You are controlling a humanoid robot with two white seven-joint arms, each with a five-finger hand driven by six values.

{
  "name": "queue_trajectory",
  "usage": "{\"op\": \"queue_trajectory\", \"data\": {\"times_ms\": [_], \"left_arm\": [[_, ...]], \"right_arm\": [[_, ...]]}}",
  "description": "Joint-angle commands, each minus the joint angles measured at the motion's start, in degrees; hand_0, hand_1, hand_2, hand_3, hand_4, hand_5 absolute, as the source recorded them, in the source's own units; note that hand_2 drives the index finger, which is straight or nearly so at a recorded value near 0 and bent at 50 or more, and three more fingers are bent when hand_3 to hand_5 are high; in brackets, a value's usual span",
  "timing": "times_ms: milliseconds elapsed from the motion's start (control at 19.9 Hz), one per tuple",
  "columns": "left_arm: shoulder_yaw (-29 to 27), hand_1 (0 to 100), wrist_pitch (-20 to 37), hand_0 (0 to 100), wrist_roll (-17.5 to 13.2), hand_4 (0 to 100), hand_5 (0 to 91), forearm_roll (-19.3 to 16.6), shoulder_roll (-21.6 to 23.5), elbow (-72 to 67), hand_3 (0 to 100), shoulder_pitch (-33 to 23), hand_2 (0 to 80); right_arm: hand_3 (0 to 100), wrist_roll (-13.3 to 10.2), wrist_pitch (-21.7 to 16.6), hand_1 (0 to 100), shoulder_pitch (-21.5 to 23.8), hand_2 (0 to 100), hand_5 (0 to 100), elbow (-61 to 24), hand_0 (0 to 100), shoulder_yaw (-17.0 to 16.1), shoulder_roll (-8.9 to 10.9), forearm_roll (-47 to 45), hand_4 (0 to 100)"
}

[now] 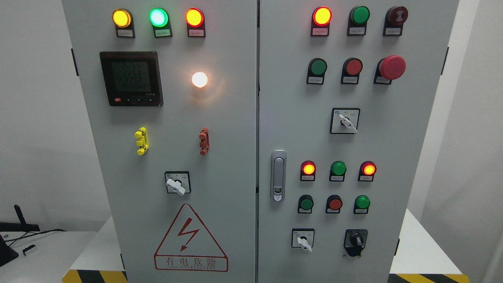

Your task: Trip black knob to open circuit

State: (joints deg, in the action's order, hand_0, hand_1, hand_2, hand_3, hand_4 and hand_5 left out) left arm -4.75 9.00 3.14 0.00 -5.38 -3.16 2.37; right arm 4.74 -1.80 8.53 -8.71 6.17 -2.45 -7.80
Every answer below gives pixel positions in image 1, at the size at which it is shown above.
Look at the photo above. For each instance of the white selector switch lower right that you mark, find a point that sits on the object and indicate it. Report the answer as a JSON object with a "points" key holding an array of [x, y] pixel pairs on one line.
{"points": [[303, 239]]}

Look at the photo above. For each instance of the small white usb device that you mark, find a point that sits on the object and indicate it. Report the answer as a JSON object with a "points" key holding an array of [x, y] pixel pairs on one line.
{"points": [[29, 250]]}

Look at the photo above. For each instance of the green push button lower left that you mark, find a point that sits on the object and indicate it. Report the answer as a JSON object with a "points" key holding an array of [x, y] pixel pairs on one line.
{"points": [[305, 204]]}

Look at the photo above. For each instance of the green push button upper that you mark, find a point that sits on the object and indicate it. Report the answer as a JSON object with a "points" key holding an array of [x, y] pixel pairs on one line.
{"points": [[317, 68]]}

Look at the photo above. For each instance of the red lit lamp middle right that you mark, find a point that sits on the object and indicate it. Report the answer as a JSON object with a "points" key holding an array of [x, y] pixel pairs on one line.
{"points": [[367, 171]]}

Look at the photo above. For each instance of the green lit indicator lamp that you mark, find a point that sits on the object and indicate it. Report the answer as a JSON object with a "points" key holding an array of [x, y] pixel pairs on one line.
{"points": [[160, 22]]}

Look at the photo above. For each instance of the red lit lamp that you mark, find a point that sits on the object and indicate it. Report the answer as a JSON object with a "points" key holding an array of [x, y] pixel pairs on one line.
{"points": [[367, 171], [308, 171]]}

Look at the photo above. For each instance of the red lit lamp left door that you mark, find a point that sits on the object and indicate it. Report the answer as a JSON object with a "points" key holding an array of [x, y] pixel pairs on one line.
{"points": [[195, 21]]}

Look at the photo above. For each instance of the green lamp middle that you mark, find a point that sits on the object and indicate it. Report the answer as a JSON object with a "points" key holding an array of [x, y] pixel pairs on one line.
{"points": [[337, 171]]}

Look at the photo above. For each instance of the white selector switch left door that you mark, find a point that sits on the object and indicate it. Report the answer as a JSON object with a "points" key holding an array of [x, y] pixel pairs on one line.
{"points": [[178, 182]]}

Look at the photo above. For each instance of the black stand on desk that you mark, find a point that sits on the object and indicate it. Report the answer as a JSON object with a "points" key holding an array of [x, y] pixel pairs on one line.
{"points": [[7, 254]]}

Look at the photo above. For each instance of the red lit lamp door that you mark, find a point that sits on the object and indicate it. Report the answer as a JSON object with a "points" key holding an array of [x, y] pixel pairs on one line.
{"points": [[195, 21], [320, 21]]}

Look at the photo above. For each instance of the white selector switch upper right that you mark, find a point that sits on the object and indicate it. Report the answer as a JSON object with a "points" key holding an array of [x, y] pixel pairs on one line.
{"points": [[344, 121]]}

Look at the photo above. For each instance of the red lit lamp right door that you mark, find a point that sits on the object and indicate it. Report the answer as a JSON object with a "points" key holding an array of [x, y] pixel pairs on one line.
{"points": [[320, 21]]}

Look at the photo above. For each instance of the black digital power meter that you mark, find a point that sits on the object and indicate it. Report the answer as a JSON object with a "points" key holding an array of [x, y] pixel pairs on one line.
{"points": [[132, 78]]}

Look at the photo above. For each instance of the white glowing lamp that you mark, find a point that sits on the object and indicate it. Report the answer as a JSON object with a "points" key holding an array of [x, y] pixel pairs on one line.
{"points": [[199, 79]]}

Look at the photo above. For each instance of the grey electrical cabinet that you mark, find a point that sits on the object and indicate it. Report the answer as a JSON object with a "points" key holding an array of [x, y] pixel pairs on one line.
{"points": [[256, 55]]}

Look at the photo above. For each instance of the black rotary knob switch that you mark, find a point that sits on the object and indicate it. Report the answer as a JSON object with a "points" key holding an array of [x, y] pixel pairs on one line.
{"points": [[355, 241]]}

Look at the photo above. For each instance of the white table under cabinet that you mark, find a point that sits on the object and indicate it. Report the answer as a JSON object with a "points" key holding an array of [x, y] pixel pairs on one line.
{"points": [[419, 259]]}

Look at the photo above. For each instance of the yellow terminal connector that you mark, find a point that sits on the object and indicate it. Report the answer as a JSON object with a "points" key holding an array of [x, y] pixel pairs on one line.
{"points": [[142, 141]]}

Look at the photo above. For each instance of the green push button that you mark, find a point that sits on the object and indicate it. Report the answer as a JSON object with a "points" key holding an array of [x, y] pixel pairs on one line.
{"points": [[317, 68], [305, 204]]}

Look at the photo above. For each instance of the red terminal connector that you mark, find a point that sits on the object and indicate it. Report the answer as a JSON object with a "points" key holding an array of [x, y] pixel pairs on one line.
{"points": [[204, 141]]}

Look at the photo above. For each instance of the red electrical hazard warning sticker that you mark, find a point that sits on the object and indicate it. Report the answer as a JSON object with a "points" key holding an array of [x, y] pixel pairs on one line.
{"points": [[188, 245]]}

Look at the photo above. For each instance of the silver door latch handle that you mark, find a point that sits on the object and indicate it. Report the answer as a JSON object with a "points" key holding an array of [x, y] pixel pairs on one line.
{"points": [[278, 167]]}

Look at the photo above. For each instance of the red push button upper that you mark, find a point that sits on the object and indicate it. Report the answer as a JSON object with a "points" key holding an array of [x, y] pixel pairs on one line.
{"points": [[351, 70]]}

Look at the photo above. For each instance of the green lamp lower right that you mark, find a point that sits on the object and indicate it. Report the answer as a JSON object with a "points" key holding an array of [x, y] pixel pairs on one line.
{"points": [[361, 205]]}

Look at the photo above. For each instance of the red push button lower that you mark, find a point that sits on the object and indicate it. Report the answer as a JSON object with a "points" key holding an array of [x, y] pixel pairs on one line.
{"points": [[333, 204]]}

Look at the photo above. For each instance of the yellow indicator lamp top left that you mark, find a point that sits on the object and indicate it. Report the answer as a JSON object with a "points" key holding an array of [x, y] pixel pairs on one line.
{"points": [[124, 23]]}

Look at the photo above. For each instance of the red lit lamp middle left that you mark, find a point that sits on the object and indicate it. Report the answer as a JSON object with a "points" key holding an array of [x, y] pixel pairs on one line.
{"points": [[308, 171]]}

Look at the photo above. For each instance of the red emergency stop button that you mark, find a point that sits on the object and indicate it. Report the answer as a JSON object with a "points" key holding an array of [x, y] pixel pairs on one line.
{"points": [[390, 68]]}

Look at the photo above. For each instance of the green lamp top right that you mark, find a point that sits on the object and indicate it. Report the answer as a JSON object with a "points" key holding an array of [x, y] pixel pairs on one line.
{"points": [[357, 21]]}

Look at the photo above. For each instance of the white selector switch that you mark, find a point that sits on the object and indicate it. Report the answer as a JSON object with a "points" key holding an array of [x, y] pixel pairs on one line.
{"points": [[344, 121], [303, 239]]}

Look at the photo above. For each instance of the red push button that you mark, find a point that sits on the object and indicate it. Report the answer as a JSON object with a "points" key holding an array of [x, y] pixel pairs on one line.
{"points": [[333, 204], [351, 70]]}

